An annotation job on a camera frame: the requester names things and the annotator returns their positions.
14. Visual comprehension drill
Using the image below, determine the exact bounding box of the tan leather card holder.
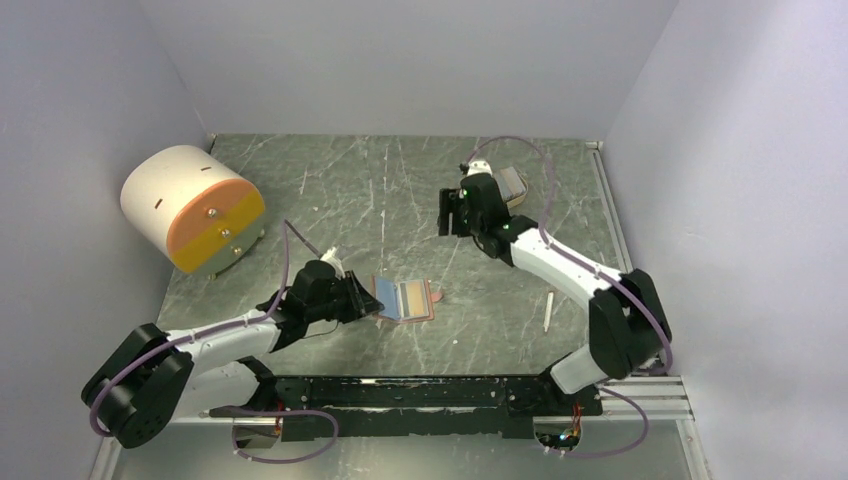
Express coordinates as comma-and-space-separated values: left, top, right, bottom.
371, 276, 443, 324

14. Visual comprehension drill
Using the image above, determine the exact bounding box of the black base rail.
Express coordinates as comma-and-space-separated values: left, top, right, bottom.
239, 357, 603, 442

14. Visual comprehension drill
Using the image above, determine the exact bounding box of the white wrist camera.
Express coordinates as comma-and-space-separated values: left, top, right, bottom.
463, 159, 493, 177
320, 246, 345, 278

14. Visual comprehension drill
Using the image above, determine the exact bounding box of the white pen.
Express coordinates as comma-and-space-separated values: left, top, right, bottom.
543, 291, 555, 334

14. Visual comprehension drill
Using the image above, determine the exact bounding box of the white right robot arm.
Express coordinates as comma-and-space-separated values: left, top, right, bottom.
438, 173, 671, 414

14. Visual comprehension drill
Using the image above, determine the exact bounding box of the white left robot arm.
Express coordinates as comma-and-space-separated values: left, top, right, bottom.
81, 260, 384, 448

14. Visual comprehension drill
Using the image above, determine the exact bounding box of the stack of credit cards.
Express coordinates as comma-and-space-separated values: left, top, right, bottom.
494, 166, 520, 202

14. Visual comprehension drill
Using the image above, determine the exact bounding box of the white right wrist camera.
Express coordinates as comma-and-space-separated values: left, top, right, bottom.
463, 159, 493, 177

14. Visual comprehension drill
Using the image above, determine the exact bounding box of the beige oval tray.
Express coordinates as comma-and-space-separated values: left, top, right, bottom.
506, 174, 529, 208

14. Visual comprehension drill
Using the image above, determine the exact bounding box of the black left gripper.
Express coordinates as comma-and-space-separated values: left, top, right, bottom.
307, 269, 385, 324

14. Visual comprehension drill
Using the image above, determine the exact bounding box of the white cylindrical drawer unit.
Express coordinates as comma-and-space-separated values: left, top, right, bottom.
120, 145, 266, 278

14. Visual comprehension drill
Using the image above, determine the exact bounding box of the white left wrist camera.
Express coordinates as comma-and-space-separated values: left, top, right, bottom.
320, 246, 345, 278

